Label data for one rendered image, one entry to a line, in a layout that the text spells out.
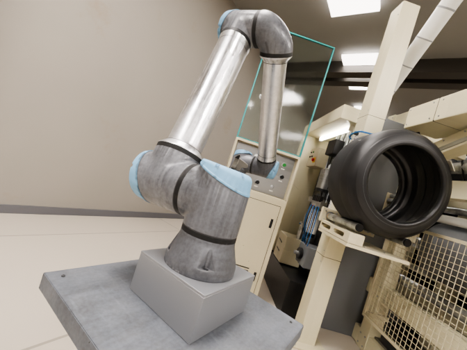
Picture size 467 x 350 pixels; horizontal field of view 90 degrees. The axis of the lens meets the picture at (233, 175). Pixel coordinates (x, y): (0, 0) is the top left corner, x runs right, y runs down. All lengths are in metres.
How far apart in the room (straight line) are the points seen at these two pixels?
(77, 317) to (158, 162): 0.37
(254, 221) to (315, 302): 0.70
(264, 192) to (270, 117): 1.05
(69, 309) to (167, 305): 0.19
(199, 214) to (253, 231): 1.37
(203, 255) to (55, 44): 2.64
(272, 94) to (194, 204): 0.55
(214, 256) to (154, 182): 0.25
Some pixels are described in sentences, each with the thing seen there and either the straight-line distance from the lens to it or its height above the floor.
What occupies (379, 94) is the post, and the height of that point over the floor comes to 1.81.
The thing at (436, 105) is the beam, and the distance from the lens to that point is 1.91.
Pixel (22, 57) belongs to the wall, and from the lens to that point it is 2.88.
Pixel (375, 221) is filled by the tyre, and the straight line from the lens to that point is 1.44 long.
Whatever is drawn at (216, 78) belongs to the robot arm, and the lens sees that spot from 0.79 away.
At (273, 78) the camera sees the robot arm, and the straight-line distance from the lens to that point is 0.93.
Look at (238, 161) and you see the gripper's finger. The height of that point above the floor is 1.02.
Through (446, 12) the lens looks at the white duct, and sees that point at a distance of 2.52.
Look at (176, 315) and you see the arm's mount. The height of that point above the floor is 0.63.
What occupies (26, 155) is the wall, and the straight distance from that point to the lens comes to 2.92.
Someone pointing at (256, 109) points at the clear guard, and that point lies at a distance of 1.97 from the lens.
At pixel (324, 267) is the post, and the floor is 0.55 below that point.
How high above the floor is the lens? 0.95
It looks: 1 degrees up
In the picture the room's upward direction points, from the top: 18 degrees clockwise
